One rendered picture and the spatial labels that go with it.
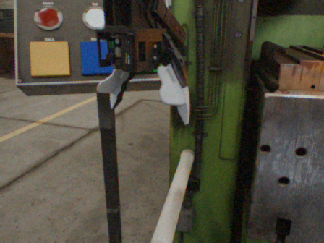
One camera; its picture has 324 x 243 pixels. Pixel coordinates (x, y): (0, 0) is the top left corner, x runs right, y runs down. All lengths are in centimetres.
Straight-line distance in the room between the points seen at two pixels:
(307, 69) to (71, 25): 58
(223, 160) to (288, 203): 27
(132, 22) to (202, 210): 88
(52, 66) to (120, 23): 27
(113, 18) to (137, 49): 5
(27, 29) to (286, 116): 63
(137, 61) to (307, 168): 59
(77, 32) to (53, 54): 7
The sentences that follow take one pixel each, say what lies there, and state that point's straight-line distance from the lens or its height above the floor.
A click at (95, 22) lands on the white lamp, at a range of 66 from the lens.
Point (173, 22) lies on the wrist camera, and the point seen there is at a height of 108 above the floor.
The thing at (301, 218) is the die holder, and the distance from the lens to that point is 90.
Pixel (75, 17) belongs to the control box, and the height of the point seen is 109.
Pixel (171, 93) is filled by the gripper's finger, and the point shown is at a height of 99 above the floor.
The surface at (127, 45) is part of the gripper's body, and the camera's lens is 37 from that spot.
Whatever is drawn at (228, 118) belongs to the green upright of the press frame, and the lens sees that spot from 95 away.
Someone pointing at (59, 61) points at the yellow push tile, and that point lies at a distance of 62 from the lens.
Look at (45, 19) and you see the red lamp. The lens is 67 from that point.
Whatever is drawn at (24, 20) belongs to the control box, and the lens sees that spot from 69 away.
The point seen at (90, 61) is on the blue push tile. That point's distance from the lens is 62.
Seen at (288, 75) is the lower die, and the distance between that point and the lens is 79.
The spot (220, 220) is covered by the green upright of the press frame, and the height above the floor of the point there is 35.
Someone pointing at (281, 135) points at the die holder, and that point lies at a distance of 77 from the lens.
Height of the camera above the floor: 108
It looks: 20 degrees down
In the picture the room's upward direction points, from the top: straight up
